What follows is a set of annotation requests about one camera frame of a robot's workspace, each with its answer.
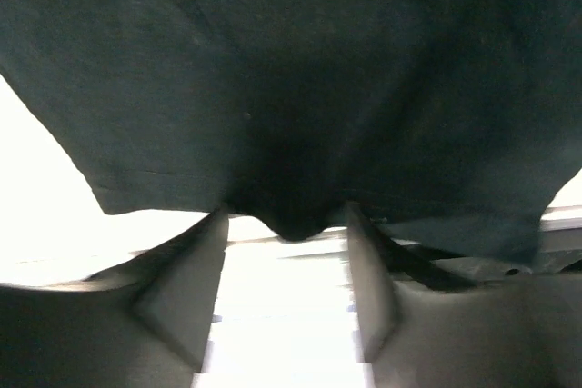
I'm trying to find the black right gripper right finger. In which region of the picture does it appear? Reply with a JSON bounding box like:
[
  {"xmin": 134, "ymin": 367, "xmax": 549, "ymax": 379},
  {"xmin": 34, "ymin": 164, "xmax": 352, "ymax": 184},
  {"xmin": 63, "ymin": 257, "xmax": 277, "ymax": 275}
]
[{"xmin": 345, "ymin": 200, "xmax": 582, "ymax": 388}]

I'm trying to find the black t-shirt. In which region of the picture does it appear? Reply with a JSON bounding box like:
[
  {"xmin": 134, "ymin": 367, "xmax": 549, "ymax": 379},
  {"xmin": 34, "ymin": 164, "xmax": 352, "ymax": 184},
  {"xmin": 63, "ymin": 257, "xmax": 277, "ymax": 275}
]
[{"xmin": 1, "ymin": 0, "xmax": 581, "ymax": 265}]

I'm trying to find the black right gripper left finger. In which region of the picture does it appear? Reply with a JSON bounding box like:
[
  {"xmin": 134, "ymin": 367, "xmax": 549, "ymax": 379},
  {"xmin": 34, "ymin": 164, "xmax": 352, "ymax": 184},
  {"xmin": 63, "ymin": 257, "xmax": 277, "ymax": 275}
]
[{"xmin": 1, "ymin": 208, "xmax": 229, "ymax": 387}]

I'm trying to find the aluminium rail frame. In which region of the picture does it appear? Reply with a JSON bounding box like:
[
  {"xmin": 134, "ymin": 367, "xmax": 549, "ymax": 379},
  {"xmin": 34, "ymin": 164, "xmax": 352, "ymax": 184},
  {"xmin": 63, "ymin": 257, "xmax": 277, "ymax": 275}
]
[{"xmin": 226, "ymin": 205, "xmax": 582, "ymax": 388}]

